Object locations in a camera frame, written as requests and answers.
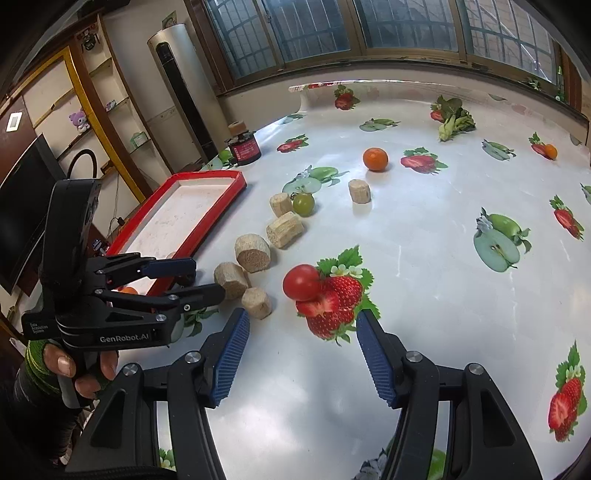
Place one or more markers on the black television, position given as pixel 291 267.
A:
pixel 23 207

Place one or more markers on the red rimmed tray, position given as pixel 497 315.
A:
pixel 184 212

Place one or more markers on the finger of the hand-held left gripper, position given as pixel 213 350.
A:
pixel 203 295
pixel 171 266

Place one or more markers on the purple plush toy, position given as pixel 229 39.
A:
pixel 78 121

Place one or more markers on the black motor with beige roller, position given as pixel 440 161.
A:
pixel 244 147

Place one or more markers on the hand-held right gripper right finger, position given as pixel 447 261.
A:
pixel 376 364

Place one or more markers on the beige cylinder block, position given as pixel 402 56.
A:
pixel 280 204
pixel 256 302
pixel 231 280
pixel 285 229

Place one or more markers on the tiny orange kumquat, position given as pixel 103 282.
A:
pixel 551 151

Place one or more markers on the wooden shelf cabinet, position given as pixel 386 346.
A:
pixel 46 97

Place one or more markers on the tower air conditioner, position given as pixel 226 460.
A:
pixel 184 92

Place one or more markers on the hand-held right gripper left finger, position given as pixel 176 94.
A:
pixel 231 360

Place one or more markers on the red tomato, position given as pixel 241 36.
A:
pixel 300 281

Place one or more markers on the person's left hand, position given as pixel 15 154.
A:
pixel 62 364

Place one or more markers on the green bok choy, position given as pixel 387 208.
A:
pixel 455 122

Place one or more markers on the green tomato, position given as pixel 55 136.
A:
pixel 304 204

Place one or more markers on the green box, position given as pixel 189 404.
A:
pixel 137 138

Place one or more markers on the fruit print tablecloth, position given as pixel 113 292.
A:
pixel 415 277

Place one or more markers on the small orange tangerine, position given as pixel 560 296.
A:
pixel 129 290

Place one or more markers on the large orange tangerine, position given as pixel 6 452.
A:
pixel 375 159

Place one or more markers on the white wall panel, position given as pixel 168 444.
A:
pixel 14 121

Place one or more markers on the person's left forearm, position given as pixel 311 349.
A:
pixel 37 424

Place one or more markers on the green bottle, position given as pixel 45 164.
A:
pixel 560 85

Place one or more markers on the small beige food cube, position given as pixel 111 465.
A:
pixel 252 253

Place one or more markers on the barred window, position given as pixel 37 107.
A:
pixel 369 23

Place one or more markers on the hexagonal brown food block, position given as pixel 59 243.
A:
pixel 359 191

